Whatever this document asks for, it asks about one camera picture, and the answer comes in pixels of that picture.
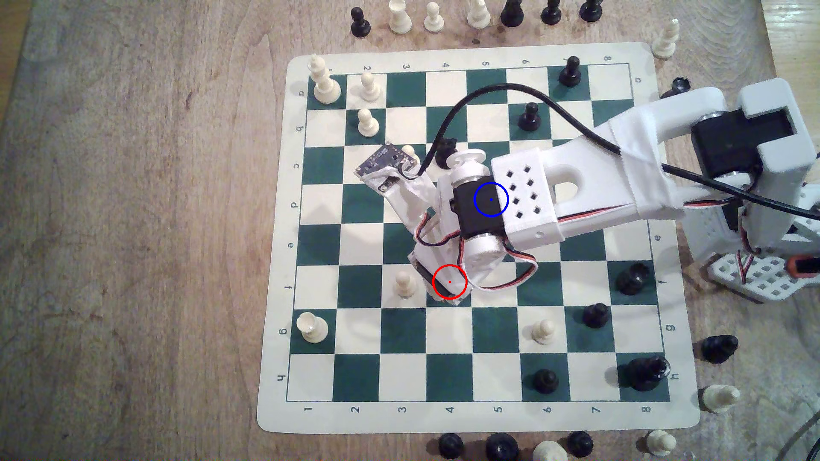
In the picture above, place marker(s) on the white bishop chess piece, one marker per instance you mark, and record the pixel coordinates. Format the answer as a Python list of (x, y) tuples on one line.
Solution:
[(665, 42)]

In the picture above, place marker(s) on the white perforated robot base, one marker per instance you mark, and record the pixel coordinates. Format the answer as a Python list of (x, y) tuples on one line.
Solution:
[(759, 278)]

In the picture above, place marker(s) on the white pawn chess piece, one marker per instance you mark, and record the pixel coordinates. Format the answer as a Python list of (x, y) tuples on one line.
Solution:
[(410, 152), (369, 88), (404, 285), (544, 333), (368, 123), (660, 443), (434, 21)]

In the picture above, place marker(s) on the green white chess board mat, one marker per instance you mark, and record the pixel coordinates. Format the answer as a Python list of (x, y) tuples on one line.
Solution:
[(320, 205)]

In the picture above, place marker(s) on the orange black clamp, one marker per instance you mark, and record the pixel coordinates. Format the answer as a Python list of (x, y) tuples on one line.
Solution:
[(804, 266)]

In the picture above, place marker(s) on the black bishop chess piece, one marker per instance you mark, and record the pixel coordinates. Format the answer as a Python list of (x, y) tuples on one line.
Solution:
[(512, 14)]

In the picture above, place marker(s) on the white king chess piece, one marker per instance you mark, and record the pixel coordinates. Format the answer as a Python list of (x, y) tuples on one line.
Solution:
[(325, 88)]

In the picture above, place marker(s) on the white knight chess piece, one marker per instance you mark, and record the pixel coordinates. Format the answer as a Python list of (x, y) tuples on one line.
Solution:
[(478, 16), (719, 398)]

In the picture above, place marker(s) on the small camera circuit board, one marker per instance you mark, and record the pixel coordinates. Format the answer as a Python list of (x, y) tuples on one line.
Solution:
[(383, 161)]

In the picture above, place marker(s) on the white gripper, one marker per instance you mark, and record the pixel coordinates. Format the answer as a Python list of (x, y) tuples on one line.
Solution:
[(444, 285)]

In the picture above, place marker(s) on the black pawn chess piece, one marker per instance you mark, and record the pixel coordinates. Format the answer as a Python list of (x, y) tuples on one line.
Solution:
[(590, 10), (580, 444), (551, 13), (361, 25), (451, 446), (546, 381), (569, 73), (529, 120), (596, 315)]

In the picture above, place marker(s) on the black knight chess piece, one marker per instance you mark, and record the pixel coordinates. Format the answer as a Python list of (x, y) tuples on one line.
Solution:
[(719, 349), (632, 280)]

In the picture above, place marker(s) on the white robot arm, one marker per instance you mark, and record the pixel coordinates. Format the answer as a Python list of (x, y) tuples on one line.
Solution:
[(596, 173)]

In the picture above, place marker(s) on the black king chess piece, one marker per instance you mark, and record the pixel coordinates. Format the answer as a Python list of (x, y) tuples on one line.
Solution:
[(646, 374)]

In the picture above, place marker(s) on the white rook chess piece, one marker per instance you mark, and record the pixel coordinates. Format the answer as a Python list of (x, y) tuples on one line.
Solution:
[(400, 20), (313, 328)]

